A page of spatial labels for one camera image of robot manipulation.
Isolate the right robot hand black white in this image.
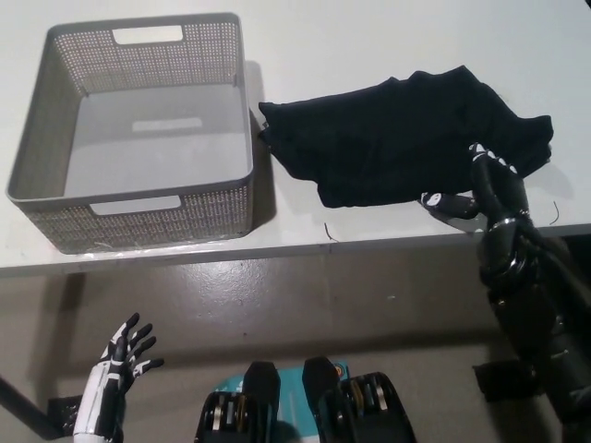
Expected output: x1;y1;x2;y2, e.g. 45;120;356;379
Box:
419;142;533;231

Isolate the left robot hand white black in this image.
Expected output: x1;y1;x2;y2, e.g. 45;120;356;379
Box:
72;312;166;438

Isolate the black t-shirt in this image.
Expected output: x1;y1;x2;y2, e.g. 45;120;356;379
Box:
257;66;554;211

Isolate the black table leg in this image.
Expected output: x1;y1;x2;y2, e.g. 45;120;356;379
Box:
0;376;64;439

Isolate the black robot body block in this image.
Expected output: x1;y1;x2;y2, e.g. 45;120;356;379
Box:
302;356;416;443
193;361;283;443

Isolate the grey perforated plastic basket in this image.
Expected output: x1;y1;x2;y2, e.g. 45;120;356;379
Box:
5;12;256;255

